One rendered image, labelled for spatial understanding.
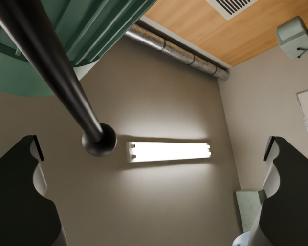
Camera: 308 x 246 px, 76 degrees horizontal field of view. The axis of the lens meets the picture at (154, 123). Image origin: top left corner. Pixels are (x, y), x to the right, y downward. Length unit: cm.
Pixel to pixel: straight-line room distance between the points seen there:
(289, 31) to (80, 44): 214
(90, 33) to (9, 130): 136
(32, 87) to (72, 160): 133
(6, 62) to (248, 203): 299
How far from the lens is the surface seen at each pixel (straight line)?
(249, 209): 307
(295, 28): 225
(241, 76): 346
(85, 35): 18
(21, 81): 24
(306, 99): 310
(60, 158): 154
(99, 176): 164
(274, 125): 315
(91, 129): 16
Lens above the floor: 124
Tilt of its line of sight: 44 degrees up
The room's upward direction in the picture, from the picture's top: 111 degrees counter-clockwise
